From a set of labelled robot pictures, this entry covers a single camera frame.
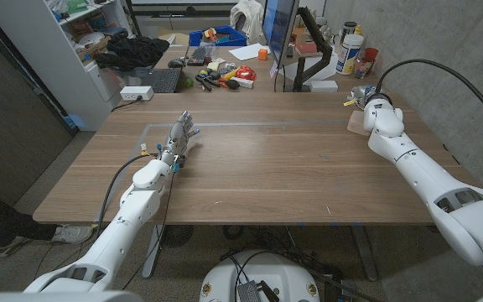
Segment white shelf unit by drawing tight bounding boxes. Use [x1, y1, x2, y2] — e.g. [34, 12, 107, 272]
[0, 0, 132, 132]

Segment white sneaker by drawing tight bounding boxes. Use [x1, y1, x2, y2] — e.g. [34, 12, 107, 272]
[49, 224, 95, 246]

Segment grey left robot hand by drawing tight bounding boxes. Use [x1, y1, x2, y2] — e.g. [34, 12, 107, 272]
[157, 110, 202, 169]

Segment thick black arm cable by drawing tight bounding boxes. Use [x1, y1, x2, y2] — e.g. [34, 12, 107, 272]
[374, 58, 483, 140]
[96, 153, 161, 238]

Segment black laptop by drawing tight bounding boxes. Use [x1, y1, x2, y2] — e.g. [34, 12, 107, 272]
[134, 66, 184, 95]

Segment black computer monitor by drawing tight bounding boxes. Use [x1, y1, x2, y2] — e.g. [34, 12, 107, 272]
[262, 0, 301, 69]

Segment red cup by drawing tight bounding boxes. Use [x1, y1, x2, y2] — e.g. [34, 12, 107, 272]
[362, 46, 380, 65]

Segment small white box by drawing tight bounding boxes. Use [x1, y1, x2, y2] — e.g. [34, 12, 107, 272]
[309, 79, 340, 94]

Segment white power strip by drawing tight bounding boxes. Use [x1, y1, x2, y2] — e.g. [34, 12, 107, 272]
[119, 85, 156, 102]

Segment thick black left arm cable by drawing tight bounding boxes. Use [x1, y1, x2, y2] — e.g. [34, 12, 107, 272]
[96, 153, 161, 238]

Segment black keyboard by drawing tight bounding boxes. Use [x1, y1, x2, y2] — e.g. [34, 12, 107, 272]
[186, 44, 210, 67]

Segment black handled pliers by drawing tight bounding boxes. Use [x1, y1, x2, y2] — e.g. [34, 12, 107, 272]
[195, 72, 222, 93]

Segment white paper sheet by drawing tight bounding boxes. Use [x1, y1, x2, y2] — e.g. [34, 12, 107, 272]
[227, 42, 270, 62]

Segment white cloth on chair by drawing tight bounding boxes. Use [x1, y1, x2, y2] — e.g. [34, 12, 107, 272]
[229, 0, 266, 44]

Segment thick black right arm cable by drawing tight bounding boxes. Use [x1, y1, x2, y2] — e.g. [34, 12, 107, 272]
[374, 58, 483, 140]

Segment black clothing pile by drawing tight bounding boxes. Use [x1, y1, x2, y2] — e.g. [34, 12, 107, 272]
[93, 34, 171, 73]

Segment blue plastic bin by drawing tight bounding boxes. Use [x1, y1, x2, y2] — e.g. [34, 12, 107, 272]
[188, 24, 249, 48]

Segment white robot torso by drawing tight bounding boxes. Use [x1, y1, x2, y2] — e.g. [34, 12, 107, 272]
[198, 249, 322, 302]

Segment grey table leg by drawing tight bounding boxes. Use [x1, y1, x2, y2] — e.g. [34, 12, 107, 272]
[140, 224, 168, 280]
[350, 224, 380, 283]

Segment white wipes canister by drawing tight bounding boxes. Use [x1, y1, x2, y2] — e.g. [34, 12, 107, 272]
[335, 33, 366, 76]

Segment red plastic bag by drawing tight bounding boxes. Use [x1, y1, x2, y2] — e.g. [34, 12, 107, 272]
[235, 64, 257, 82]

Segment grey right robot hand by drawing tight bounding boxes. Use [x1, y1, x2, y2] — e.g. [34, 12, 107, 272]
[343, 84, 378, 112]

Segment dark lid jar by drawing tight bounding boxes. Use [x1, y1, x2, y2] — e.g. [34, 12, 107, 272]
[341, 20, 359, 38]

